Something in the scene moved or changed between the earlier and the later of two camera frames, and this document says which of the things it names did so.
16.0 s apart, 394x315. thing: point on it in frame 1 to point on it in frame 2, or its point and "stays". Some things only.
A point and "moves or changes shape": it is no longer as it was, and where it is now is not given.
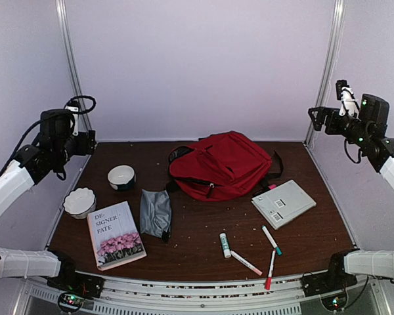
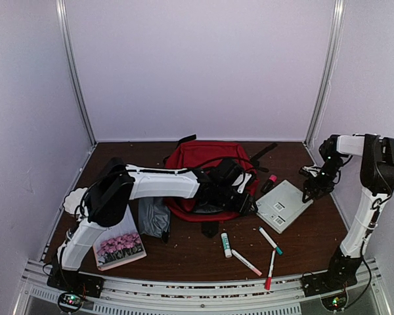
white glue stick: [225, 244] stays
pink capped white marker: [246, 262] stays
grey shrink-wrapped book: [282, 205] stays
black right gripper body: [332, 127] to [325, 183]
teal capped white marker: [278, 249] stays
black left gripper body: [85, 146] to [232, 203]
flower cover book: [115, 236] stays
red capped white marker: [268, 282] stays
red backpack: [217, 167] moves or changes shape
